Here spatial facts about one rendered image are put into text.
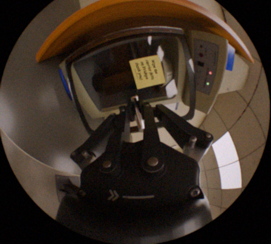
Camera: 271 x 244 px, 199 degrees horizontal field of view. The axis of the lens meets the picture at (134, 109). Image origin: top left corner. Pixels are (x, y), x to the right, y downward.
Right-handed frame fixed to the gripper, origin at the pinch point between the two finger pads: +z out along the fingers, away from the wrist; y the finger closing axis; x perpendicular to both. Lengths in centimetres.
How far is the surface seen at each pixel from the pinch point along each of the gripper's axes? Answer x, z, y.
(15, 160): -10, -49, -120
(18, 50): 28.4, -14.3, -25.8
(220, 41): 15.9, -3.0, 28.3
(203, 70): 6.7, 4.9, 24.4
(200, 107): -9.2, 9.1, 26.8
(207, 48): 13.9, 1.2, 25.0
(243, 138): -74, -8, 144
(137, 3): 23.3, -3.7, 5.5
